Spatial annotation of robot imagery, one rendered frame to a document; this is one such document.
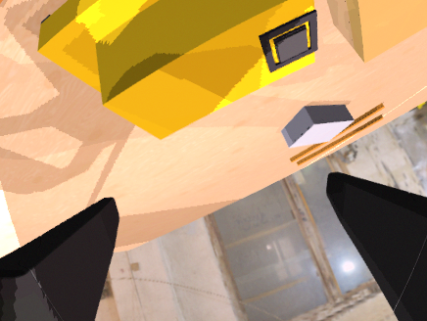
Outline orange wooden bar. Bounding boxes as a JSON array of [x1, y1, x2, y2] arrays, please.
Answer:
[[290, 104, 384, 161], [296, 114, 383, 165]]

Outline pale yellow panel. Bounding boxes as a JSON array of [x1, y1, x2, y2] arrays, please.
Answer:
[[327, 0, 427, 63]]

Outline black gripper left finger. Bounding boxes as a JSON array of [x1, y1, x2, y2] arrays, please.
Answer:
[[0, 197, 119, 321]]

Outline grey rectangular block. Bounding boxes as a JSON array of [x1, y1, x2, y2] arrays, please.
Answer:
[[281, 104, 355, 148]]

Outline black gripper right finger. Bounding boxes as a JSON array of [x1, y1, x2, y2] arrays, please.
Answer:
[[325, 171, 427, 321]]

